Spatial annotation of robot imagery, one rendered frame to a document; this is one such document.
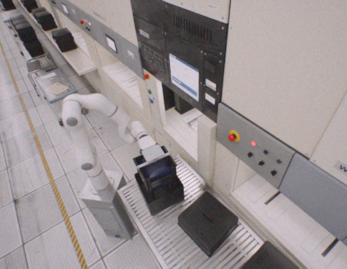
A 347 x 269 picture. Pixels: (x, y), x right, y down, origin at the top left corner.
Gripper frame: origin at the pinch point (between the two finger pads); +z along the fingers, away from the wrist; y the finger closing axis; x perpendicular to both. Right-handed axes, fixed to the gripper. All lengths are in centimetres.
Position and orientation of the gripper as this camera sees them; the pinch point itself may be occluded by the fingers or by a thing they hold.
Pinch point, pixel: (152, 153)
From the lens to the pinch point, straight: 144.6
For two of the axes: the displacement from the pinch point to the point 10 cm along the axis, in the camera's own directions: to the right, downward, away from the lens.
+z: 4.6, 6.0, -6.5
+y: -8.8, 3.7, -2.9
